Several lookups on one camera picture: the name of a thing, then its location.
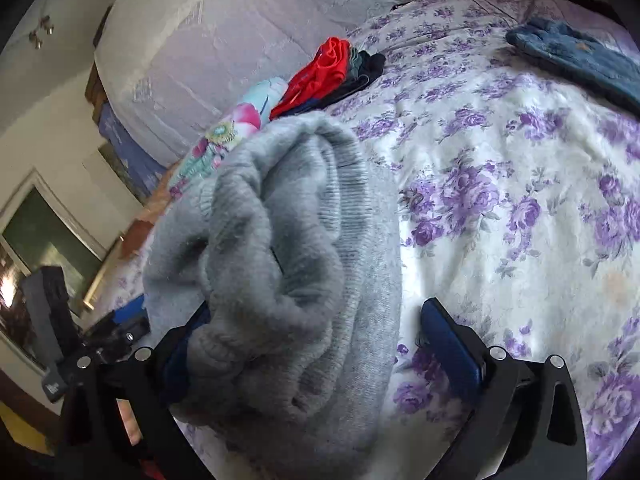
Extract grey sweatpants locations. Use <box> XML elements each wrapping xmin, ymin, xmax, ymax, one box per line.
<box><xmin>143</xmin><ymin>112</ymin><xmax>401</xmax><ymax>479</ymax></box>

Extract brown quilted pillow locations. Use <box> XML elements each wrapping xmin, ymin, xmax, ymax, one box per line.
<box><xmin>119</xmin><ymin>164</ymin><xmax>178</xmax><ymax>260</ymax></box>

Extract wooden headboard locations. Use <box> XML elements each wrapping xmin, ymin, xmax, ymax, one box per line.
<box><xmin>85</xmin><ymin>6</ymin><xmax>112</xmax><ymax>125</ymax></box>

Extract purple floral bedspread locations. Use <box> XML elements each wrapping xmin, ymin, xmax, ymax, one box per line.
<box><xmin>330</xmin><ymin>0</ymin><xmax>639</xmax><ymax>479</ymax></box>

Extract folded floral teal blanket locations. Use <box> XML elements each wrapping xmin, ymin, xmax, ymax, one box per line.
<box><xmin>167</xmin><ymin>77</ymin><xmax>288</xmax><ymax>198</ymax></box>

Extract white lace covered bedding pile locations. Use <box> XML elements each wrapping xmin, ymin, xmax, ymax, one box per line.
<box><xmin>96</xmin><ymin>0</ymin><xmax>411</xmax><ymax>166</ymax></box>

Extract folded red shorts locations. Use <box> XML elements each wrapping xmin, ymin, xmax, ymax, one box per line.
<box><xmin>270</xmin><ymin>37</ymin><xmax>350</xmax><ymax>120</ymax></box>

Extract blue denim jeans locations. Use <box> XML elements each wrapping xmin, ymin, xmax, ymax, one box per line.
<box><xmin>506</xmin><ymin>18</ymin><xmax>639</xmax><ymax>116</ymax></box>

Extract folded dark clothes stack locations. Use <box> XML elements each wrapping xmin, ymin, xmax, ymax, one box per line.
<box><xmin>283</xmin><ymin>47</ymin><xmax>386</xmax><ymax>116</ymax></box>

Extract glass door frame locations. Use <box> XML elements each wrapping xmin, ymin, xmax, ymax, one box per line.
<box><xmin>1</xmin><ymin>169</ymin><xmax>122</xmax><ymax>324</ymax></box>

